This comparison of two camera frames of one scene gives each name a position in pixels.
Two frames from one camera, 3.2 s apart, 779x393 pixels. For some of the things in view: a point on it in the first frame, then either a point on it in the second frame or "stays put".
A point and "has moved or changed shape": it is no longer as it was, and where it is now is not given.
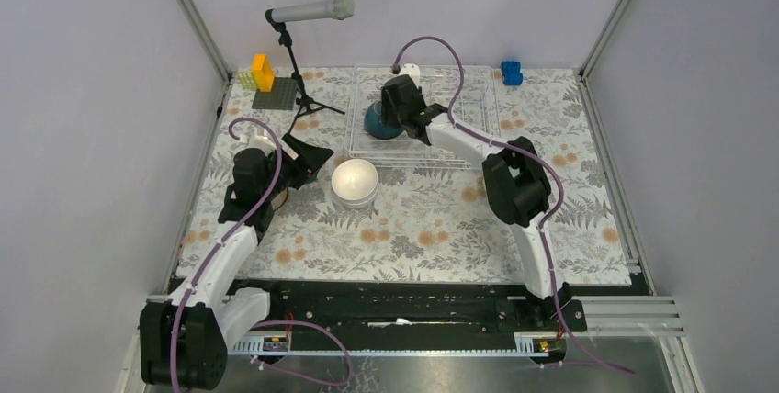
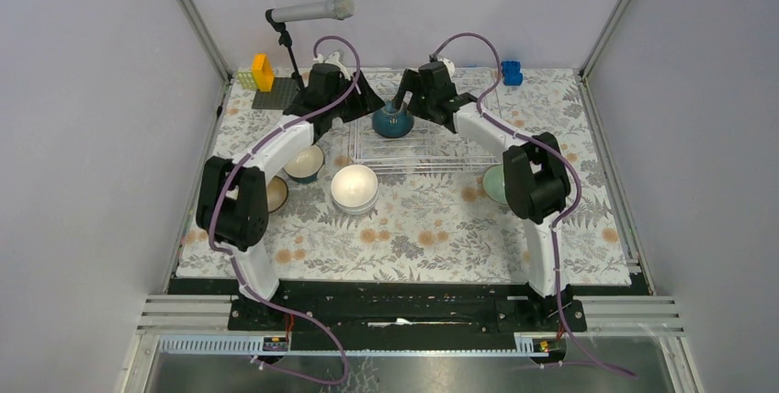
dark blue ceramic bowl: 373,122 has moved or changed shape
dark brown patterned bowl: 278,200 stays put
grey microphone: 339,6 stays put
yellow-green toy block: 247,81 stays put
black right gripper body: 389,115 → 420,102
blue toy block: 511,72 stays put
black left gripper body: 292,172 → 354,106
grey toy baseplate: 280,98 stays put
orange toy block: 263,72 stays put
